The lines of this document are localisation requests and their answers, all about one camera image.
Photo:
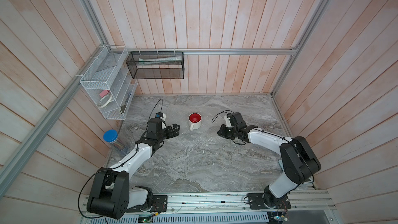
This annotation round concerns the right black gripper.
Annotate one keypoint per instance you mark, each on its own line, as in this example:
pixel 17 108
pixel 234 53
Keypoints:
pixel 222 130

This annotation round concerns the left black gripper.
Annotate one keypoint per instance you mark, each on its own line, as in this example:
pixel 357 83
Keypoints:
pixel 176 131

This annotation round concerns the red white ceramic mug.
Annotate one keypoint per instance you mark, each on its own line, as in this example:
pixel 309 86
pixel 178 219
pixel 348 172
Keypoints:
pixel 195 121

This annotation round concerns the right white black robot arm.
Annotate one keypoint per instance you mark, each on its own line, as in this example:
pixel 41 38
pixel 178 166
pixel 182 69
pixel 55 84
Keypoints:
pixel 298 159

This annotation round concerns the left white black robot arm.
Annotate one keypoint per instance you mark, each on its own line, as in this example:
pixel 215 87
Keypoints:
pixel 111 195

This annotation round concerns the blue lid plastic jar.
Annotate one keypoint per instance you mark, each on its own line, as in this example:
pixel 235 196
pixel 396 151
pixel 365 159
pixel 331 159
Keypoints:
pixel 112 138

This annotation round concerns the white tape roll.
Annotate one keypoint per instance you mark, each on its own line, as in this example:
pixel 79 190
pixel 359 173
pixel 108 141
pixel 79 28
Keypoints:
pixel 104 101

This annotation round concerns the paper sheet in basket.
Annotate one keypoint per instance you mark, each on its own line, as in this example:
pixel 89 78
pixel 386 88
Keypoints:
pixel 159 60

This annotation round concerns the pink eraser block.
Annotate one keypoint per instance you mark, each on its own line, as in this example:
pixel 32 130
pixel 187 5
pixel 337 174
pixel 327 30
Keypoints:
pixel 103 93

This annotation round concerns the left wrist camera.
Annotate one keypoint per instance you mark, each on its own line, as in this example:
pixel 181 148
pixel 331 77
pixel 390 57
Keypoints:
pixel 162 116

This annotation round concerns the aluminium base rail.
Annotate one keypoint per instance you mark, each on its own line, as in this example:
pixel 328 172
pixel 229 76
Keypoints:
pixel 234 202

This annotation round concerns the black mesh wall basket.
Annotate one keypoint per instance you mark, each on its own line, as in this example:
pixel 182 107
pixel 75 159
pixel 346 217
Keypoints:
pixel 155 71

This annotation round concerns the white wire mesh shelf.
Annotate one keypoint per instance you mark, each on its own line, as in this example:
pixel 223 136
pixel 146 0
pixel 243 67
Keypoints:
pixel 106 70

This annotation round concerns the horizontal aluminium wall rail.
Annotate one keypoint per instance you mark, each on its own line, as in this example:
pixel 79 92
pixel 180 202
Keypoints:
pixel 223 51

